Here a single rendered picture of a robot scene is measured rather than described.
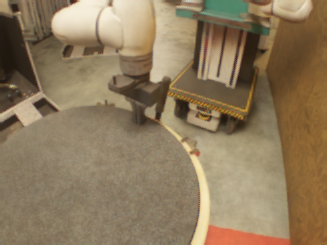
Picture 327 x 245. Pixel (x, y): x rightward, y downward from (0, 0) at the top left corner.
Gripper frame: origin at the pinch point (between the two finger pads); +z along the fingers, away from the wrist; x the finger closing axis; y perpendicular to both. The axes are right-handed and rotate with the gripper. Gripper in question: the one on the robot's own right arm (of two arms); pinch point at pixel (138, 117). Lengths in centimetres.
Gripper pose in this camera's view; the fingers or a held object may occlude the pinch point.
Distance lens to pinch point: 68.5
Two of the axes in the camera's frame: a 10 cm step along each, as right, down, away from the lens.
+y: 5.6, -5.4, 6.3
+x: -8.3, -3.9, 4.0
